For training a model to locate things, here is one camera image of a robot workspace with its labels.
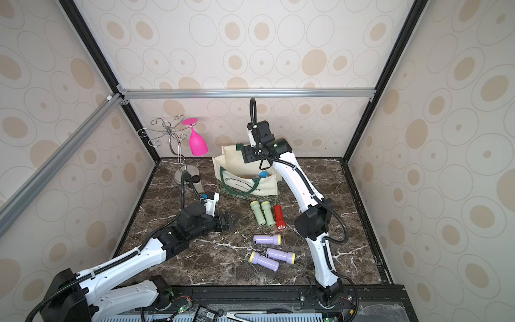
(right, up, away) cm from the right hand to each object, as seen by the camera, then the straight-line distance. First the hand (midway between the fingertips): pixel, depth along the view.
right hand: (260, 149), depth 86 cm
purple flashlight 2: (+9, -44, -5) cm, 45 cm away
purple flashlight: (+3, -39, 0) cm, 39 cm away
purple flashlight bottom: (-2, -44, -6) cm, 45 cm away
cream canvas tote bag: (-8, -12, -2) cm, 15 cm away
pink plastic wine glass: (-30, +3, +9) cm, 31 cm away
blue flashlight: (+2, -11, +13) cm, 17 cm away
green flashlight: (-2, -26, +9) cm, 28 cm away
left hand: (-7, -27, -11) cm, 30 cm away
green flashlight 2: (+4, -29, +8) cm, 30 cm away
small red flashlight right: (+10, -33, +4) cm, 35 cm away
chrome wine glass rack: (-44, +9, +2) cm, 45 cm away
